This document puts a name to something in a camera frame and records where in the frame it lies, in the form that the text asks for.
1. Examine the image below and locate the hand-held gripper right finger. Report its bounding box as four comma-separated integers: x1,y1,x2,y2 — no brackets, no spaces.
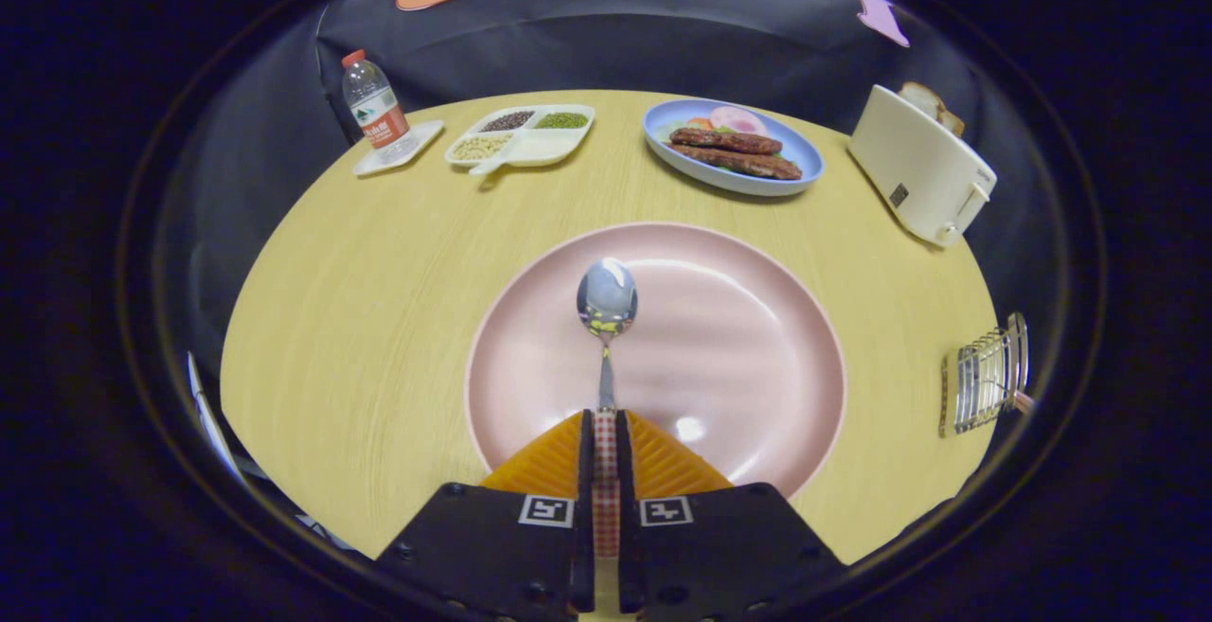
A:
617,409,844,619

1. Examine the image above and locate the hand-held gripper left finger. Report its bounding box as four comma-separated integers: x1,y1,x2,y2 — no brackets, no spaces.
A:
377,409,596,619

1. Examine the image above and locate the spoon with red checked handle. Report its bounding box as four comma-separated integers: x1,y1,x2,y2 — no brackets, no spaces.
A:
577,258,639,559

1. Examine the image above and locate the pink plate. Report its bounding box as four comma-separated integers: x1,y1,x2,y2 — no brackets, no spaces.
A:
464,222,847,500

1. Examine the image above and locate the blue plate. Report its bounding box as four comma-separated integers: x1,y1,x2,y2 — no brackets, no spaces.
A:
643,98,826,198

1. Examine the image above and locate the brown sausage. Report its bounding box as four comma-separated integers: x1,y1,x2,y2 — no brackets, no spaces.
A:
669,144,803,181
669,128,784,155

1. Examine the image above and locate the white divided bean dish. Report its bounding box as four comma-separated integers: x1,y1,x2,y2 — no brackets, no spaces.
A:
445,104,597,176

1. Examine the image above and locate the green lettuce leaf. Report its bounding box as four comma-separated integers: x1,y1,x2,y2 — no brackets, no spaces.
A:
659,120,730,173

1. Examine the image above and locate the metal cutlery basket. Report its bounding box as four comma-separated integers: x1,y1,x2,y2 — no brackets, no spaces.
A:
939,312,1033,438

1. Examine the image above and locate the white panel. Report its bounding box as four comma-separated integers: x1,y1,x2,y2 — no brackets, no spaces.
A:
187,352,247,486

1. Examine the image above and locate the small white square tray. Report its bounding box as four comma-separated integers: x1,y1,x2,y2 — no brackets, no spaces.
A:
353,120,445,177

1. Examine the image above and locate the pink ham slice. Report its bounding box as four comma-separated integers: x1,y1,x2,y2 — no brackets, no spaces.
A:
708,106,768,137

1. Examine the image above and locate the white toaster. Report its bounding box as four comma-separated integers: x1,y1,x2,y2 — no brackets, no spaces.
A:
847,84,998,247

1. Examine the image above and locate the plastic water bottle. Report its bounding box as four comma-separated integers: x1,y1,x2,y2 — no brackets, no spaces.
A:
341,49,411,151

